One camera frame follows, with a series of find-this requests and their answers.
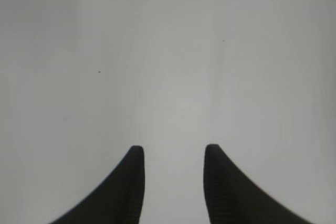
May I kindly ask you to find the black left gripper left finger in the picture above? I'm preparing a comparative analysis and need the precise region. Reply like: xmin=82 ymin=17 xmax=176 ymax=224
xmin=53 ymin=145 xmax=145 ymax=224

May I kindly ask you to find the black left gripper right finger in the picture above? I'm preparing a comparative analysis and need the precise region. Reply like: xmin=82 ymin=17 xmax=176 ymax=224
xmin=203 ymin=144 xmax=309 ymax=224

